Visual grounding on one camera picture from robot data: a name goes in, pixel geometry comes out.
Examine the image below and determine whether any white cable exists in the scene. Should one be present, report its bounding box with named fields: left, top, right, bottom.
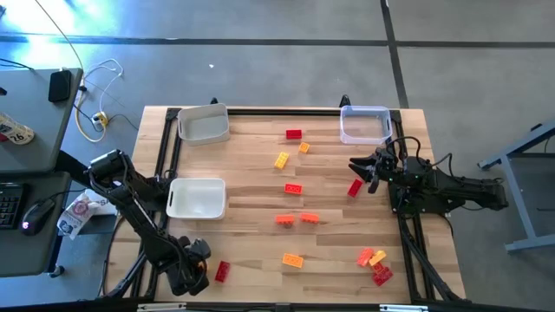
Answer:
left=82, top=58, right=125, bottom=114

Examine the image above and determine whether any clear plastic bin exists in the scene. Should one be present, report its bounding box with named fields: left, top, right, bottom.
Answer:
left=339, top=105, right=394, bottom=146

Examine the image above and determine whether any black power adapter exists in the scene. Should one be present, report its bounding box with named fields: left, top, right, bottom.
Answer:
left=48, top=69, right=73, bottom=104

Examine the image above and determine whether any white paper sheet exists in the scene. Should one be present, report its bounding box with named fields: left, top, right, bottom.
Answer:
left=84, top=189, right=119, bottom=217

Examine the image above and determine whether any silver metal bracket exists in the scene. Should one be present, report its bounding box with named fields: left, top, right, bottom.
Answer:
left=137, top=302, right=187, bottom=312
left=379, top=304, right=428, bottom=312

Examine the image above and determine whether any blue-grey metal table frame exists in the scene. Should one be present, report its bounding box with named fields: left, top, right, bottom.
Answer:
left=476, top=120, right=555, bottom=255

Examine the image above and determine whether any white plastic bin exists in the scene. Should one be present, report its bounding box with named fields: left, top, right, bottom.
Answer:
left=166, top=178, right=227, bottom=221

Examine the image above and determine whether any grey office desk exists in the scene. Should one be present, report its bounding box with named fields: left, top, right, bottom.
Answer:
left=0, top=68, right=84, bottom=174
left=0, top=171, right=73, bottom=278

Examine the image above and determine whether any black keyboard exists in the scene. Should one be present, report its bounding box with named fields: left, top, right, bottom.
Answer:
left=0, top=182, right=25, bottom=230

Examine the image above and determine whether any black computer mouse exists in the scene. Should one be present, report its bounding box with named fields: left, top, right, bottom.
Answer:
left=20, top=198, right=56, bottom=237

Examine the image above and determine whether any black aluminium table frame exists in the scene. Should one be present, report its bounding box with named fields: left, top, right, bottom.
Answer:
left=99, top=106, right=465, bottom=304

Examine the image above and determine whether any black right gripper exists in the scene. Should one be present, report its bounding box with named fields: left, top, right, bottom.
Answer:
left=349, top=146, right=399, bottom=195

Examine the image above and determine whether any white printed snack bag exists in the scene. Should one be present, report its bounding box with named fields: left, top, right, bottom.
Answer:
left=56, top=192, right=101, bottom=241

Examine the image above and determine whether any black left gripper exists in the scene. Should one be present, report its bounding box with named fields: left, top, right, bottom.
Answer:
left=166, top=236, right=212, bottom=297

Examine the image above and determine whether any grey plastic bin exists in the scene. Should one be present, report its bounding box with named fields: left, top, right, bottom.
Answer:
left=176, top=102, right=231, bottom=146

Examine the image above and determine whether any thin beige cable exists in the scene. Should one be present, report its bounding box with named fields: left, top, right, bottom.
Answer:
left=34, top=0, right=84, bottom=71

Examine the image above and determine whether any yellow cable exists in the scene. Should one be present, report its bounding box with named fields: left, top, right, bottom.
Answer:
left=74, top=101, right=108, bottom=144

